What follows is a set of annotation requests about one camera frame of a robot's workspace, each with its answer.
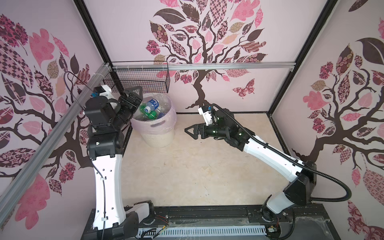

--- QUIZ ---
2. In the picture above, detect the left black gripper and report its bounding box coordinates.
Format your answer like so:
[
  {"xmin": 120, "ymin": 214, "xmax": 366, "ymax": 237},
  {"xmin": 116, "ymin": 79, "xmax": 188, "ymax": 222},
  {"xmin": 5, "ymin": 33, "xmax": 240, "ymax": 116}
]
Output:
[{"xmin": 111, "ymin": 85, "xmax": 144, "ymax": 129}]

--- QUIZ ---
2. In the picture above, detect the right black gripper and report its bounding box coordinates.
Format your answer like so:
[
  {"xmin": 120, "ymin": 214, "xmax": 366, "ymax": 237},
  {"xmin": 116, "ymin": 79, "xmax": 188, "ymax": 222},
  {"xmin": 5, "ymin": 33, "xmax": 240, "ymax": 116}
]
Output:
[{"xmin": 184, "ymin": 121, "xmax": 228, "ymax": 141}]

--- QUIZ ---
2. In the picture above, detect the blue label bottle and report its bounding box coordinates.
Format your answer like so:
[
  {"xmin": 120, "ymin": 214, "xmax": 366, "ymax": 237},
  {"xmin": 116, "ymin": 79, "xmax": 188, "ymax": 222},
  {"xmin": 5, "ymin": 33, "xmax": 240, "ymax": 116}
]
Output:
[{"xmin": 144, "ymin": 99, "xmax": 160, "ymax": 113}]

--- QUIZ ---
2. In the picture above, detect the light green bottle yellow cap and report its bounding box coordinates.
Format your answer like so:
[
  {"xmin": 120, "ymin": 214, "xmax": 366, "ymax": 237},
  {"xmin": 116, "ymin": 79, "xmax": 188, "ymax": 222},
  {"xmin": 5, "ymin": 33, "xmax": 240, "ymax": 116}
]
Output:
[{"xmin": 139, "ymin": 105, "xmax": 158, "ymax": 120}]

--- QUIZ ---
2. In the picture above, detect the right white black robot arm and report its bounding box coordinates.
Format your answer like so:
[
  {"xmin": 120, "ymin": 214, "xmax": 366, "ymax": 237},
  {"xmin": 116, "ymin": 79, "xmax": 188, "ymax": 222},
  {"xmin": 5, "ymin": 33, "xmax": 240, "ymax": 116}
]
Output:
[{"xmin": 185, "ymin": 107, "xmax": 316, "ymax": 222}]

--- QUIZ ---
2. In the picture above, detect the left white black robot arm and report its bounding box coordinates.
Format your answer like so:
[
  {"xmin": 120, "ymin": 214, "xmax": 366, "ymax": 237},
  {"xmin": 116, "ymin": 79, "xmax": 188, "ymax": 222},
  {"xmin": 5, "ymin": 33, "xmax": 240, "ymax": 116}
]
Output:
[{"xmin": 81, "ymin": 85, "xmax": 155, "ymax": 240}]

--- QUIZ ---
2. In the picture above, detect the pink plastic bin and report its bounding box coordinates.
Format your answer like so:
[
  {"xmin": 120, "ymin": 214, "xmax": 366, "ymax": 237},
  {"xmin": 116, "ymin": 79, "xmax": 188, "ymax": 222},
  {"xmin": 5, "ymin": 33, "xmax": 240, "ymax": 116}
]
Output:
[{"xmin": 131, "ymin": 93, "xmax": 177, "ymax": 148}]

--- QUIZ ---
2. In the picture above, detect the black wire basket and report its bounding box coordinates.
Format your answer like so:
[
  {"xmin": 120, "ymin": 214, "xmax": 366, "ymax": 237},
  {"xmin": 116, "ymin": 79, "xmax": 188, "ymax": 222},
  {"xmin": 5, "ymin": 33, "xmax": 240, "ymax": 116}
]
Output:
[{"xmin": 103, "ymin": 60, "xmax": 171, "ymax": 94}]

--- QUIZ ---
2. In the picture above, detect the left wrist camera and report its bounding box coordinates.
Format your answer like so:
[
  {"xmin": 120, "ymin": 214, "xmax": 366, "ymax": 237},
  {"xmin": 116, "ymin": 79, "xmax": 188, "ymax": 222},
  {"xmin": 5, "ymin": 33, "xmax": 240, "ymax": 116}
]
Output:
[{"xmin": 91, "ymin": 85, "xmax": 114, "ymax": 99}]

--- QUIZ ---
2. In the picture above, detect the black corrugated cable conduit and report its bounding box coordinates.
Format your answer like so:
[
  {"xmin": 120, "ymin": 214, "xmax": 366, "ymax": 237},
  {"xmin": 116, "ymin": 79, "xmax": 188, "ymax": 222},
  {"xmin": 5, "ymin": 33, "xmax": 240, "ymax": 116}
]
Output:
[{"xmin": 209, "ymin": 103, "xmax": 352, "ymax": 202}]

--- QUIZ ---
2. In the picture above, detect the aluminium rail back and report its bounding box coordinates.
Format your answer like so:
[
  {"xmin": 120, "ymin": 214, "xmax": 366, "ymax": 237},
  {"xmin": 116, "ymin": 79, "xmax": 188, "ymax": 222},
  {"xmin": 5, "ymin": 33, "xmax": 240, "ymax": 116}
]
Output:
[{"xmin": 113, "ymin": 62, "xmax": 296, "ymax": 71}]

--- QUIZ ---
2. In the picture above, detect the aluminium rail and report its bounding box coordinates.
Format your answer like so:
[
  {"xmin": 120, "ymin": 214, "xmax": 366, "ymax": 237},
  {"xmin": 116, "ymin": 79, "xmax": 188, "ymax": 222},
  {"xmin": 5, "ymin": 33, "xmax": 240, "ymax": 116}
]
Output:
[
  {"xmin": 113, "ymin": 62, "xmax": 296, "ymax": 71},
  {"xmin": 1, "ymin": 63, "xmax": 112, "ymax": 225}
]

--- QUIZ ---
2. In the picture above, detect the white slotted cable duct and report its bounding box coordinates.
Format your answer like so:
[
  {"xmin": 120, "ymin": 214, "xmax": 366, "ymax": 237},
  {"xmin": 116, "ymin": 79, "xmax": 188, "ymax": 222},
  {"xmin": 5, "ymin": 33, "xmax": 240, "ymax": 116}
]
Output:
[{"xmin": 136, "ymin": 226, "xmax": 267, "ymax": 239}]

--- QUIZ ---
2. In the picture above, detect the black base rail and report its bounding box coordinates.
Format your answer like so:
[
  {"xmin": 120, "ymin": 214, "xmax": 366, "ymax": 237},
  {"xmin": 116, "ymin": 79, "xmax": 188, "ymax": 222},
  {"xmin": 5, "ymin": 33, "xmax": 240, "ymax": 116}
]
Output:
[{"xmin": 80, "ymin": 203, "xmax": 340, "ymax": 240}]

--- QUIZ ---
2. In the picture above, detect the aluminium rail left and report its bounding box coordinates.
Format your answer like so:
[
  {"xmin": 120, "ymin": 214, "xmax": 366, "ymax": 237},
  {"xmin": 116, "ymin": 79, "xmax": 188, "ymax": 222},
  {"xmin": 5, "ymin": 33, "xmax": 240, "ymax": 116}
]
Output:
[{"xmin": 1, "ymin": 63, "xmax": 112, "ymax": 225}]

